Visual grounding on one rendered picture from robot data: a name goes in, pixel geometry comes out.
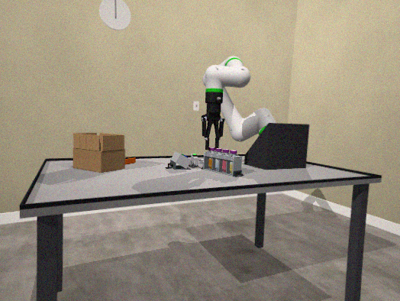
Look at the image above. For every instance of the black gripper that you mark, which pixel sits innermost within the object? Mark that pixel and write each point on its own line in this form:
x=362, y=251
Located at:
x=213, y=116

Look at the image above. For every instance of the orange multimeter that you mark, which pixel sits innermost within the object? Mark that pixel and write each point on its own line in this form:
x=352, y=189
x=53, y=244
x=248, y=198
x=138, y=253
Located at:
x=130, y=160

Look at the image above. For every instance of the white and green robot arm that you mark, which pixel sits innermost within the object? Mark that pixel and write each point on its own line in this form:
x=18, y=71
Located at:
x=232, y=73

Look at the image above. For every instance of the white button panel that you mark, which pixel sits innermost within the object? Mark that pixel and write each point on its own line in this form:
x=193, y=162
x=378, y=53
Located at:
x=181, y=160

